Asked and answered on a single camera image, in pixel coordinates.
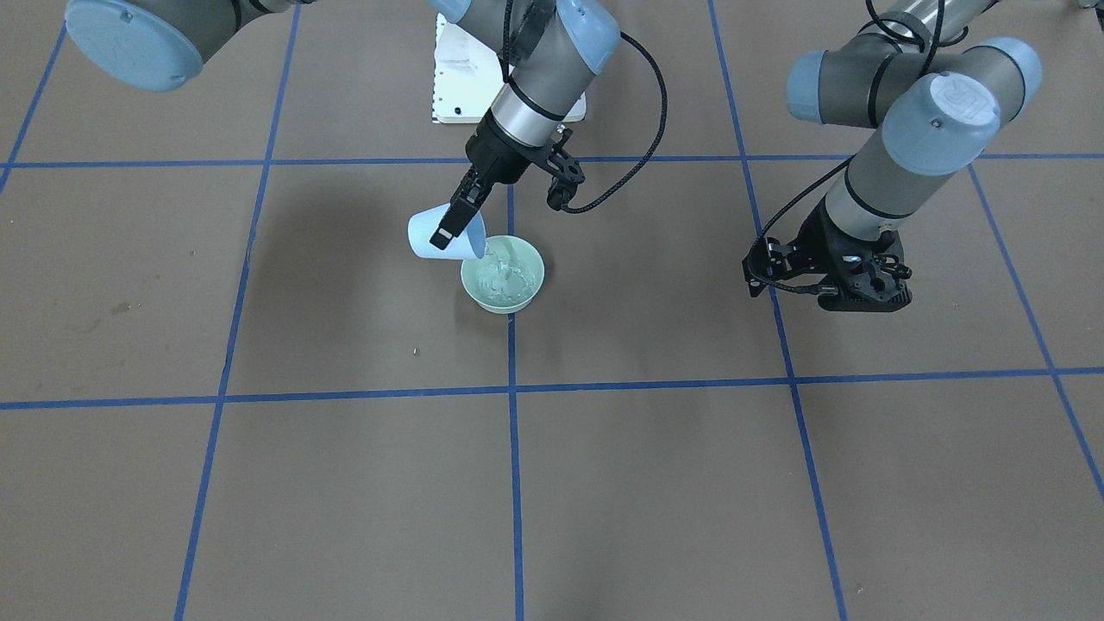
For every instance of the light blue plastic cup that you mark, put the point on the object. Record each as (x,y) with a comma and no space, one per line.
(434,234)

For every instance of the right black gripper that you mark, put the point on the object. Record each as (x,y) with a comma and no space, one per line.
(493,158)

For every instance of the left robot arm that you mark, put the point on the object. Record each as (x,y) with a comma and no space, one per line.
(930,118)

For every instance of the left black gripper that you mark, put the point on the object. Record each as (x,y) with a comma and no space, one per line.
(818,240)

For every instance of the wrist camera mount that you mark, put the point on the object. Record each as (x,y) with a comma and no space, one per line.
(769,263)
(565,171)

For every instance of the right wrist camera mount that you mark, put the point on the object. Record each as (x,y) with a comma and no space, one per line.
(565,171)

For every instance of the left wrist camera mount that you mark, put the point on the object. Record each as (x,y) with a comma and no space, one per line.
(769,263)

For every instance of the mint green bowl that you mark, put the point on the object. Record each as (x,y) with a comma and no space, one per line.
(507,278)

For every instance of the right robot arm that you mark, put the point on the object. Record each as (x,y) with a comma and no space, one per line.
(549,52)

